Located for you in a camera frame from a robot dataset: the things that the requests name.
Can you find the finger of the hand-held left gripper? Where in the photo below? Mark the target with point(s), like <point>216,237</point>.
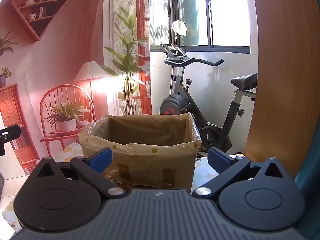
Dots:
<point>11,131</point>

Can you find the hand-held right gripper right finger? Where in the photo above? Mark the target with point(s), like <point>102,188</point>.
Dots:
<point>218,158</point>

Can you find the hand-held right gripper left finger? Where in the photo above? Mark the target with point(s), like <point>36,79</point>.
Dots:
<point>101,160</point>

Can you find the brown cardboard box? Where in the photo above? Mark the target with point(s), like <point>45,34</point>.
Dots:
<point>117,173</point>

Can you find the cardboard box with plastic liner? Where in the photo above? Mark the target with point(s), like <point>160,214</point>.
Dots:
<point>150,132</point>

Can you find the checked floral tablecloth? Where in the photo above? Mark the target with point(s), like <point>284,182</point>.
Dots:
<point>72,152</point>

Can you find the black exercise bike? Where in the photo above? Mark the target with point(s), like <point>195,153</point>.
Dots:
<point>175,105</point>

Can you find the teal fabric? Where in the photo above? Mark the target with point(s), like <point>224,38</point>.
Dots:
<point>308,175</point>

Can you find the brown wooden board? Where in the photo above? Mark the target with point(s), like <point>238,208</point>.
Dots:
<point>282,80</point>

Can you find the white cloth bundle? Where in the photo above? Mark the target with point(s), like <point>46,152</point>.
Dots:
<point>178,27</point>

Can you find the sliding glass window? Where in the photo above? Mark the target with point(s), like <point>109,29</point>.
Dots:
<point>225,12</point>

